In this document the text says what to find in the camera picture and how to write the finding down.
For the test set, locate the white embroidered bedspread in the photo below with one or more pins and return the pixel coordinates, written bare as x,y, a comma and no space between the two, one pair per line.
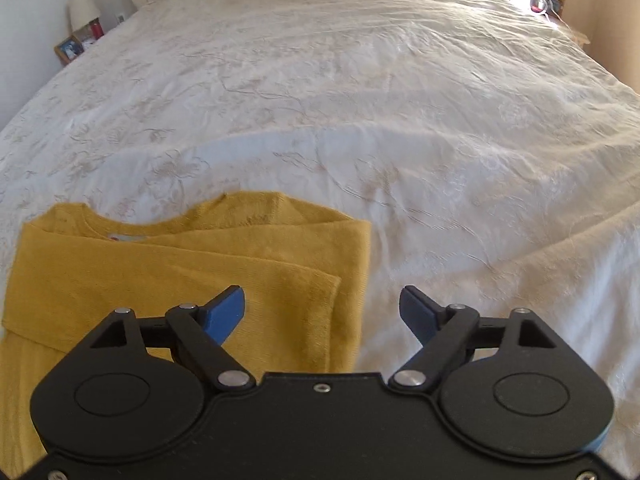
496,163

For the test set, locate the wooden picture frame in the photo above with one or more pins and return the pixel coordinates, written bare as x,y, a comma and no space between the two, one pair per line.
69,49

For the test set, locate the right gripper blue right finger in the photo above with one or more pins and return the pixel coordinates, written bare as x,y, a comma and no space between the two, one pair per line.
444,333

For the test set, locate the white bedside lamp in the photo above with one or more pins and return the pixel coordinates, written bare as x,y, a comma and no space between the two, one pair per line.
82,13

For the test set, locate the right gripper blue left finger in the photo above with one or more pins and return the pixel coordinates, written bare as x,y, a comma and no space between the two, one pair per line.
200,332

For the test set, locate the right nightstand with clutter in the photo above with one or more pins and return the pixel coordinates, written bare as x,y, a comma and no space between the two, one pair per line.
551,11

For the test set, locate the yellow knit sweater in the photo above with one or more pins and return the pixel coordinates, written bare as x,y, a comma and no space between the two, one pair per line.
303,267

